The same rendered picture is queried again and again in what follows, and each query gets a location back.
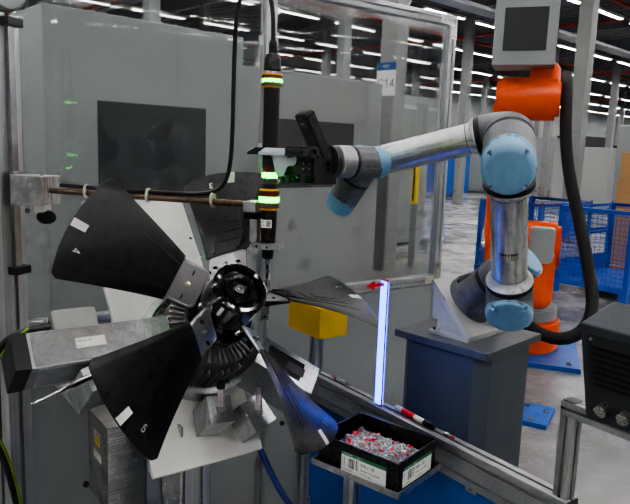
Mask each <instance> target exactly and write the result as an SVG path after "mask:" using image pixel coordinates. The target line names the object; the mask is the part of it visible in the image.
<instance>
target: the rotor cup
mask: <svg viewBox="0 0 630 504"><path fill-rule="evenodd" d="M238 284H241V285H243V286H244V288H245V292H244V293H242V294H240V293H238V292H237V291H236V289H235V287H236V285H238ZM266 298H267V291H266V287H265V284H264V282H263V280H262V279H261V277H260V276H259V275H258V274H257V273H256V272H255V271H254V270H252V269H251V268H249V267H247V266H245V265H241V264H228V265H225V266H223V267H221V268H220V269H218V270H217V271H216V273H215V274H214V275H213V278H212V280H211V281H210V283H209V284H208V285H207V284H206V285H205V286H204V288H203V290H202V292H201V293H200V295H199V297H198V299H197V301H196V303H195V305H194V306H193V308H192V309H191V308H188V307H186V316H187V320H188V322H190V321H191V320H192V319H193V318H194V317H195V316H196V314H197V313H198V312H199V311H200V310H201V309H202V308H203V307H204V306H205V305H207V308H209V311H210V314H211V318H212V321H213V325H214V328H215V332H216V336H217V337H216V340H215V342H214V343H213V344H212V345H215V346H221V347H225V346H231V345H234V344H236V343H238V342H239V341H241V340H242V339H243V338H244V337H245V334H244V333H243V331H242V330H241V328H240V326H246V327H248V328H250V327H251V322H252V320H250V319H251V318H252V317H253V315H254V314H256V313H257V314H258V312H259V311H260V310H261V309H262V308H263V306H264V304H265V302H266ZM221 307H222V308H223V309H224V310H223V312H222V313H221V314H220V315H219V316H218V315H216V313H217V312H218V311H219V310H220V308H221ZM257 314H256V315H257ZM256 315H255V316H256ZM255 316H254V317H255ZM249 320H250V321H249Z"/></svg>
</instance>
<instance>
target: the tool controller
mask: <svg viewBox="0 0 630 504"><path fill-rule="evenodd" d="M581 338H582V355H583V373H584V390H585V408H586V414H587V415H588V416H590V417H593V418H595V419H598V420H601V421H603V422H606V423H609V424H611V425H614V426H616V427H619V428H622V429H624V430H627V431H630V305H629V304H624V303H620V302H613V303H611V304H609V305H608V306H606V307H605V308H603V309H602V310H600V311H599V312H597V313H596V314H594V315H592V316H591V317H589V318H588V319H586V320H585V321H583V322H582V323H581Z"/></svg>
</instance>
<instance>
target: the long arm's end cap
mask: <svg viewBox="0 0 630 504"><path fill-rule="evenodd" d="M1 363H2V368H3V374H4V380H5V386H6V391H7V394H10V393H15V392H21V391H23V390H24V388H25V385H26V383H27V380H28V378H29V376H30V373H31V371H32V363H31V358H30V353H29V348H28V342H27V337H26V333H19V334H11V335H9V336H8V339H7V342H6V345H5V349H4V355H3V356H2V358H1Z"/></svg>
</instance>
